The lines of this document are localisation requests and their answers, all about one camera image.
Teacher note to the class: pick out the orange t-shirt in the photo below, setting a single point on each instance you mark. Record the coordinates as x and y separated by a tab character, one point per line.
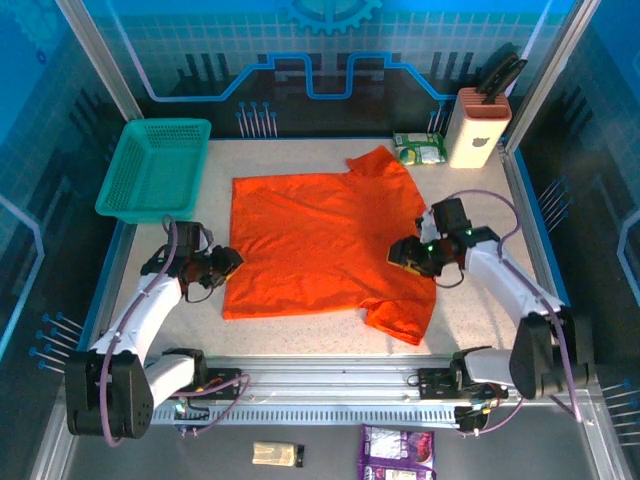
320	245

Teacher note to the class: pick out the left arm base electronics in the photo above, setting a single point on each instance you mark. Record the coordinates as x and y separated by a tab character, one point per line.
190	412

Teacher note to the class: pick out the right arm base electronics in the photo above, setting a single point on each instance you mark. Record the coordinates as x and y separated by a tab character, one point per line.
472	417

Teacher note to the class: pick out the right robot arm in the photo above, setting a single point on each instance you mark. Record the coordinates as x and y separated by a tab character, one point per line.
500	280

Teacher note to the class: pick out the green snack packet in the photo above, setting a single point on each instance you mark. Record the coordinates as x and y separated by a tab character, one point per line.
422	149

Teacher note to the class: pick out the green plastic basket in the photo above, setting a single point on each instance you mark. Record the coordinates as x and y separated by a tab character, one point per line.
150	170

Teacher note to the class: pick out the beige knife block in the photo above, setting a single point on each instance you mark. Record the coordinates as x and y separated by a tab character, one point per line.
472	135

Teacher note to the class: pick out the tan wrapped bar packet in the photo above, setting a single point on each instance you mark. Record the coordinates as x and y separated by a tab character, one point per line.
275	454

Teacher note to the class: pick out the purple snack packet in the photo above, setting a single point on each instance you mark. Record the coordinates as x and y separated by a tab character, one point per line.
395	452

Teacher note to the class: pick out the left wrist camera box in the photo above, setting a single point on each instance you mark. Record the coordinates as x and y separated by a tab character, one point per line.
189	236

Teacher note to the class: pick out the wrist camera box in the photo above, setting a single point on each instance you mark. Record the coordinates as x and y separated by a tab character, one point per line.
189	236
452	215

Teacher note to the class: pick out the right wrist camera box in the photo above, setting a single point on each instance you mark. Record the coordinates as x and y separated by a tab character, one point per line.
452	215

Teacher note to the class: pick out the aluminium side rail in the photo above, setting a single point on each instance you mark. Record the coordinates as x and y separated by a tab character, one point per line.
515	175
116	245

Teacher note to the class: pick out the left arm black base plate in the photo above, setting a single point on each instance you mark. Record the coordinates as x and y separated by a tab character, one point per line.
225	384

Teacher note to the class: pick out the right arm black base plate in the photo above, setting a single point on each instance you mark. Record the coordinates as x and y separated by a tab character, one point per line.
435	384

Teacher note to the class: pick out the aluminium front frame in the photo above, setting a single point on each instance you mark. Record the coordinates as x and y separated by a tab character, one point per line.
325	380

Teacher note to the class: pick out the aluminium corner post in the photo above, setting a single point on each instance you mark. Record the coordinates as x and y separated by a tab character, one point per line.
100	60
550	65

